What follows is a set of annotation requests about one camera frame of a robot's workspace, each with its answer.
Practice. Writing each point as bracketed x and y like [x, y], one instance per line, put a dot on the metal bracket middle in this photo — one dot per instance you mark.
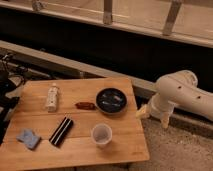
[107, 12]

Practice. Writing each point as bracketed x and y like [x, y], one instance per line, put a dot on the metal bracket left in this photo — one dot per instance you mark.
[36, 5]

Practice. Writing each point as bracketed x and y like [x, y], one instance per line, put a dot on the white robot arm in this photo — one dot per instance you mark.
[177, 89]

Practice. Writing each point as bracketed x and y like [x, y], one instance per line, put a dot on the black striped box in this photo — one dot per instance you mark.
[60, 133]

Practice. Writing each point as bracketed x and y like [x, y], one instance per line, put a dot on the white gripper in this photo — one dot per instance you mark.
[157, 107]

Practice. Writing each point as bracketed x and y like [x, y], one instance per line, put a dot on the metal bracket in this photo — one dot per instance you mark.
[36, 5]
[172, 16]
[107, 12]

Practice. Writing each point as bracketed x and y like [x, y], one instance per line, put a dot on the dark red pepper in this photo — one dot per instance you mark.
[85, 106]

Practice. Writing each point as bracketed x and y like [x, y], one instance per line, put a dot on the wooden board table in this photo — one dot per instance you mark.
[77, 149]

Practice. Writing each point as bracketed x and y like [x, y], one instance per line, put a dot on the blue cloth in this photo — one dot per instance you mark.
[28, 138]

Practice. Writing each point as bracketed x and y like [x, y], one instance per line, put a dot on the white plastic bottle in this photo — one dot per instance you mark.
[52, 98]

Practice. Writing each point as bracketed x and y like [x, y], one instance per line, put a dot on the dark ceramic bowl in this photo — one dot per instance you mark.
[111, 101]

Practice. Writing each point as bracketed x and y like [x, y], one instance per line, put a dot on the black equipment at left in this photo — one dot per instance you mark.
[8, 83]

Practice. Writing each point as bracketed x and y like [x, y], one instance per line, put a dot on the metal bracket right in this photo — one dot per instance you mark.
[172, 16]

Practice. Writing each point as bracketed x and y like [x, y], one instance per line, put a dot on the grey metal rail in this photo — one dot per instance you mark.
[142, 87]

